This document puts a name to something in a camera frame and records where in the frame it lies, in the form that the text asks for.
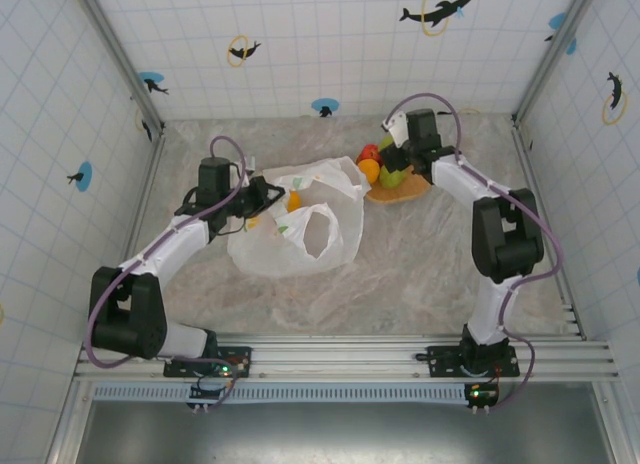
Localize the small orange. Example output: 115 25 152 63
359 158 382 184

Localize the white lemon print plastic bag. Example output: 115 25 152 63
227 156 372 279

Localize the woven straw basket tray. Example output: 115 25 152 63
355 153 434 206

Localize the black fish blue circle sticker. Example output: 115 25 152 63
543 12 579 56
66 161 94 192
137 71 170 96
310 97 341 119

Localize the left control board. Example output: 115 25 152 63
187 376 237 413

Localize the control board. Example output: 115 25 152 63
464 381 500 415
187 376 237 413

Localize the grey metal panel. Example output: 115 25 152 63
74 399 617 464

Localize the right control board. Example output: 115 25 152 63
464 381 500 415

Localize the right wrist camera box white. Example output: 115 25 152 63
383 111 410 148

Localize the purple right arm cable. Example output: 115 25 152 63
387 92 565 411

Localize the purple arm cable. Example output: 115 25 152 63
85 136 251 410
387 92 565 411

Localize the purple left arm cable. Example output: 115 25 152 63
85 136 251 410

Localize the aluminium side rail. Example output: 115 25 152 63
119 131 167 265
510 114 587 341

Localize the large dolphin yellow ring sticker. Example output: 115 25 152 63
398 0 475 38

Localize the aluminium frame post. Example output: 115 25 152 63
69 0 167 136
513 0 602 126

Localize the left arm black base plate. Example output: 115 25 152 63
163 344 253 378

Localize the aluminium mounting rail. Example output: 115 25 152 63
74 335 622 384

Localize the white slotted cable duct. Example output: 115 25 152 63
92 382 476 403

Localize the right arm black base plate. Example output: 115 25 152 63
416 343 520 378

